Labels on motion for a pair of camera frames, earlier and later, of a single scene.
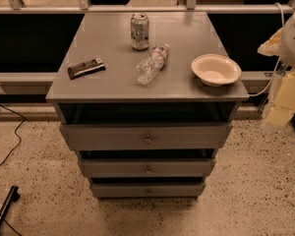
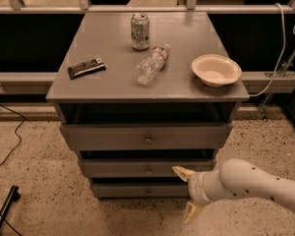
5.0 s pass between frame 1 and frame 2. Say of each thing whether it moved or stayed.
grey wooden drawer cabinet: stayed
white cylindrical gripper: moved
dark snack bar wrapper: stayed
